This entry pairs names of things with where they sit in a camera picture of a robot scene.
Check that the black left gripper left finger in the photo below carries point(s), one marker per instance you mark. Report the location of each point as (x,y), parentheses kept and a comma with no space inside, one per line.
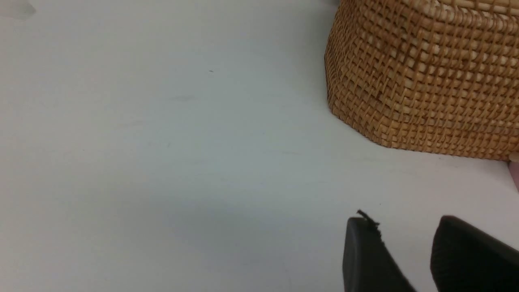
(367,264)

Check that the pink foam cube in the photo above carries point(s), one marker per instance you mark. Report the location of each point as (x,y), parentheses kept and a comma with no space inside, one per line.
(513,167)

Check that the woven rattan basket green lining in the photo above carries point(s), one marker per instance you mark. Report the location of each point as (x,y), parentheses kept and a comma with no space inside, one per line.
(437,76)

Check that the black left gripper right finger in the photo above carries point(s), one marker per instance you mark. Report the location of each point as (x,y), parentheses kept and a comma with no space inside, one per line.
(466,259)

